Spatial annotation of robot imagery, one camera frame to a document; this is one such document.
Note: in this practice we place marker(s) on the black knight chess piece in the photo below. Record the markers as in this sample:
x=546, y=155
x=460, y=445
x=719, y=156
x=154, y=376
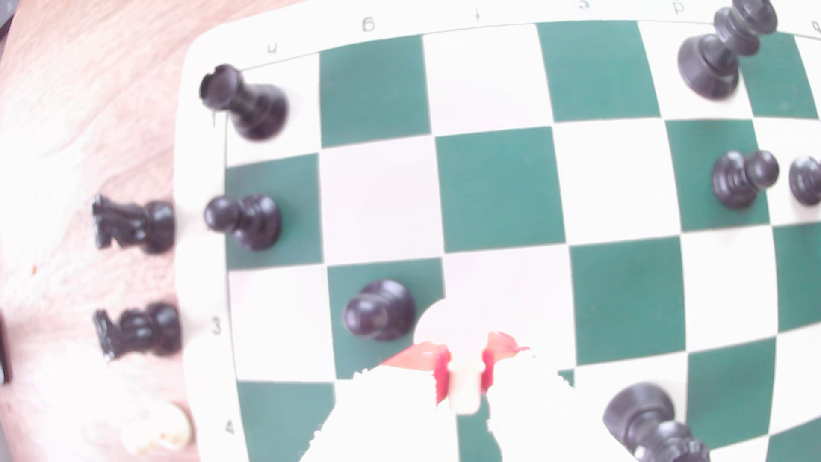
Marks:
x=144, y=330
x=138, y=224

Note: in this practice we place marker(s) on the black queen chess piece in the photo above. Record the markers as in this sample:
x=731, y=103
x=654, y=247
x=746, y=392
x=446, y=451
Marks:
x=641, y=417

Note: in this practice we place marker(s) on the white knight chess piece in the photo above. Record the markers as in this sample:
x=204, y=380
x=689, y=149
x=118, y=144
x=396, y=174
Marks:
x=451, y=327

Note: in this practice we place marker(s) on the black rook chess piece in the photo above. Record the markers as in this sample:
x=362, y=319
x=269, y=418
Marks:
x=256, y=110

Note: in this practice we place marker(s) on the green and white chess mat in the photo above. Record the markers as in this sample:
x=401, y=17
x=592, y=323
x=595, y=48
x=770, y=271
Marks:
x=500, y=189

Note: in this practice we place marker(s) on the white pawn chess piece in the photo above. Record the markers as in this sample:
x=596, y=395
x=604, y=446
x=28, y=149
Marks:
x=160, y=430

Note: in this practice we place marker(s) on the white gripper finger with red pad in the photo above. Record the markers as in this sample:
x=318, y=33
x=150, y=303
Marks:
x=385, y=417
x=545, y=417

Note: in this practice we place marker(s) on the black pawn chess piece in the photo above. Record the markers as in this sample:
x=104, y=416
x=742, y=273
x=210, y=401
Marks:
x=807, y=181
x=253, y=223
x=381, y=311
x=737, y=179

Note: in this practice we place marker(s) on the black king chess piece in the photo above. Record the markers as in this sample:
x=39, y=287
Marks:
x=712, y=61

